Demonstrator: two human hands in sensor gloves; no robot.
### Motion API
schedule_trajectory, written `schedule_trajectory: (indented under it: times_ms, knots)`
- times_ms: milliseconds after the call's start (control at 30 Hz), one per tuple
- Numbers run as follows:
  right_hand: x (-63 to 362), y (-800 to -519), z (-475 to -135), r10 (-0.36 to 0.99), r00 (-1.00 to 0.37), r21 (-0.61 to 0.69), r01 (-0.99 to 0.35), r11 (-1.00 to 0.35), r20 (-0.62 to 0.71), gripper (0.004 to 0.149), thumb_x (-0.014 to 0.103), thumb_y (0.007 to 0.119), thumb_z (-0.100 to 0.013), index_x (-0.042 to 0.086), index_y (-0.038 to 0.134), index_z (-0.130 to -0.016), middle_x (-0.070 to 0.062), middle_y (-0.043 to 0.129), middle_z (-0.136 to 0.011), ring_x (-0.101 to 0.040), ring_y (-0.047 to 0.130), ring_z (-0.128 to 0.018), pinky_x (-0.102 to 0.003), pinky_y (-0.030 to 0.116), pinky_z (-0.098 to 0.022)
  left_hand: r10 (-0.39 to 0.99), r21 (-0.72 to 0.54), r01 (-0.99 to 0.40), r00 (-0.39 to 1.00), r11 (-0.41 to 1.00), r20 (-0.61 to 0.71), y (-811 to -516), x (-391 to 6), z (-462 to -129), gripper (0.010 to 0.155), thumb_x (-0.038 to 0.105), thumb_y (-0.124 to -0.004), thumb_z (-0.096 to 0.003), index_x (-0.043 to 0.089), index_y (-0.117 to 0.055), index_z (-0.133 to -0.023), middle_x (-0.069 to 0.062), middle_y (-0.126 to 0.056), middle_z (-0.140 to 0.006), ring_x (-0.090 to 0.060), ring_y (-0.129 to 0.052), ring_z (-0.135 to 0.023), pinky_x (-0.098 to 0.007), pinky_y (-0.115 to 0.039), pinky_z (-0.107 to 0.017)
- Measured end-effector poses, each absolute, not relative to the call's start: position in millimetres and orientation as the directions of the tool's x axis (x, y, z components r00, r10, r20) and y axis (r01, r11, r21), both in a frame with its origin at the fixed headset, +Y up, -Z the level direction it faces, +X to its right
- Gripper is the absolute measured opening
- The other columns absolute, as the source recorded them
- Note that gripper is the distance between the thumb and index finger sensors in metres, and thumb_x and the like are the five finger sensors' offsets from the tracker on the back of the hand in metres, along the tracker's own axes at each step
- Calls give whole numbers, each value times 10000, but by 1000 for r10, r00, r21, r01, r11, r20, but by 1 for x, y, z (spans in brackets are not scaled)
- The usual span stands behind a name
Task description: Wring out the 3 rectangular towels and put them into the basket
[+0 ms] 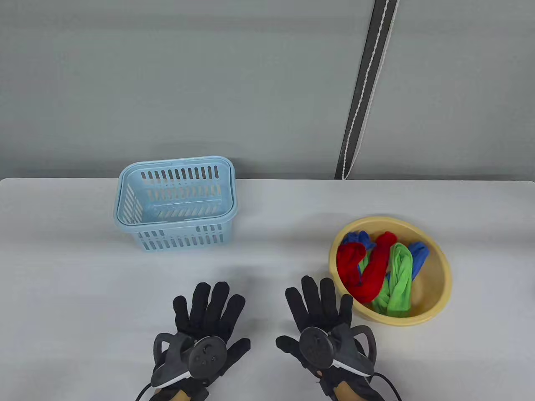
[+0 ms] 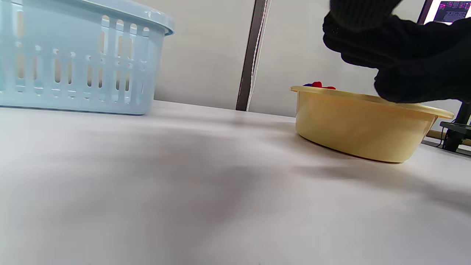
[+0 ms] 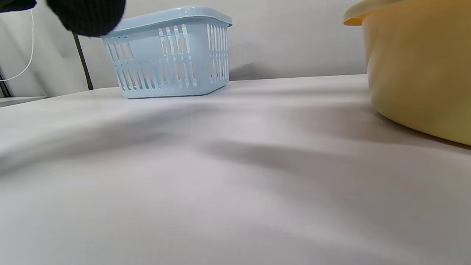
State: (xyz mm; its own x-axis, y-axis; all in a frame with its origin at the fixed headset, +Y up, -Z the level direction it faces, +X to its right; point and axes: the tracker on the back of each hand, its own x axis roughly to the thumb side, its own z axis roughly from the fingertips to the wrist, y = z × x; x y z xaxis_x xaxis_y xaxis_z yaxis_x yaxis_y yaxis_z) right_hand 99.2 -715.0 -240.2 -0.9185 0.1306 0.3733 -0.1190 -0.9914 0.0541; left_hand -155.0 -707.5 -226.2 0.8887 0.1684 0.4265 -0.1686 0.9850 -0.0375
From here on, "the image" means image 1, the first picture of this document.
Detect person's right hand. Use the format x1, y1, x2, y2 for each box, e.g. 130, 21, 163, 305
276, 276, 354, 365

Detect person's left hand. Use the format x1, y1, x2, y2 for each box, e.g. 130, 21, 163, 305
173, 282, 251, 371

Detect red rectangular towel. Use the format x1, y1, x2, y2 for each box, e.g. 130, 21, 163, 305
336, 232, 398, 303

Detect green rectangular towel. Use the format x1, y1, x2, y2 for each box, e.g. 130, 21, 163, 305
359, 243, 413, 318

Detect blue rectangular towel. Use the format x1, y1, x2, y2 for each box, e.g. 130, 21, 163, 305
342, 231, 430, 281

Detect grey right hand controller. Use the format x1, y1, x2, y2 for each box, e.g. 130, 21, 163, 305
299, 324, 377, 377

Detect grey hand controller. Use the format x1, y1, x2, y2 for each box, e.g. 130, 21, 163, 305
151, 333, 228, 388
299, 324, 377, 377

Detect grey left hand controller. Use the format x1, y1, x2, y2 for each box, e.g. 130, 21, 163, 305
151, 333, 228, 388

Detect light blue plastic basket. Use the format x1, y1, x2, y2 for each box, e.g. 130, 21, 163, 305
114, 156, 238, 252

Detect yellow plastic basin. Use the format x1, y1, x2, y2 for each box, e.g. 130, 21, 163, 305
329, 216, 453, 327

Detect white beaded cord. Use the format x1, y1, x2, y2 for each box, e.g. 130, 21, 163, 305
342, 0, 391, 180

